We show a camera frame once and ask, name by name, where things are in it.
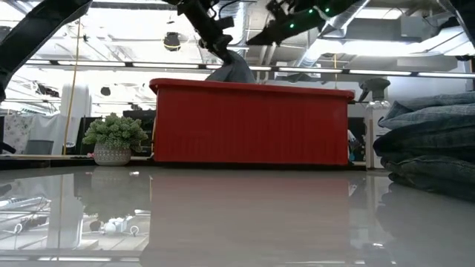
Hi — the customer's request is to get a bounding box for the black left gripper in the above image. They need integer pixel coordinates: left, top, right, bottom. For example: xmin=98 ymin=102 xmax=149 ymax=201
xmin=163 ymin=0 xmax=238 ymax=64

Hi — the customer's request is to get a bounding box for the black hanging ceiling lamp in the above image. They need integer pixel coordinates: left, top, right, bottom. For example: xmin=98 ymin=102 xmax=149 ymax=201
xmin=163 ymin=31 xmax=183 ymax=53

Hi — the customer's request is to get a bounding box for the red plastic laundry bin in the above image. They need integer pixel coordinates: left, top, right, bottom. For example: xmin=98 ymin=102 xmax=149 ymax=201
xmin=148 ymin=78 xmax=356 ymax=166

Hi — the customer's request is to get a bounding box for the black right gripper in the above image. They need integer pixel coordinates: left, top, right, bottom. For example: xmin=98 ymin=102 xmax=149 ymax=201
xmin=246 ymin=0 xmax=361 ymax=47

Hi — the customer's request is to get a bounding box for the long ceiling light strip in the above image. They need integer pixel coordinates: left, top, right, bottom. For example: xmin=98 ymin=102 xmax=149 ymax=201
xmin=24 ymin=59 xmax=475 ymax=79

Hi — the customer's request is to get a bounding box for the smooth silver ventilation duct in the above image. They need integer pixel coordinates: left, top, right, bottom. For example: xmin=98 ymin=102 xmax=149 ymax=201
xmin=295 ymin=0 xmax=373 ymax=70

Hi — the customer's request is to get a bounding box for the clear spray bottle grey trigger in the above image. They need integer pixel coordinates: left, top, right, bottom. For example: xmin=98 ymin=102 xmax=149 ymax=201
xmin=357 ymin=77 xmax=391 ymax=171

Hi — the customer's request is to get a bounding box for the ribbed silver ventilation duct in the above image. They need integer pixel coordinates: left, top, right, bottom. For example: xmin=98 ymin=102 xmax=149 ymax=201
xmin=217 ymin=0 xmax=248 ymax=51

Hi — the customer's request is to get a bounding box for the small potted green plant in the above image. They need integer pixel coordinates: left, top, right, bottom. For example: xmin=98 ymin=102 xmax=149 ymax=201
xmin=82 ymin=113 xmax=149 ymax=167

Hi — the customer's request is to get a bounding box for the yellow cord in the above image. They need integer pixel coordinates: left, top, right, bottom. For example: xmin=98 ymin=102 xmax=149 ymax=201
xmin=62 ymin=18 xmax=84 ymax=156

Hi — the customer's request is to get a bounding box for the dark navy garment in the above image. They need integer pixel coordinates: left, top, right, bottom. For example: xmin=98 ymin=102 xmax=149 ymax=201
xmin=372 ymin=124 xmax=475 ymax=203

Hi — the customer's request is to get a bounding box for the light blue denim garment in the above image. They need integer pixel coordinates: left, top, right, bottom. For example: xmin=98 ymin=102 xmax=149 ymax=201
xmin=205 ymin=50 xmax=257 ymax=85

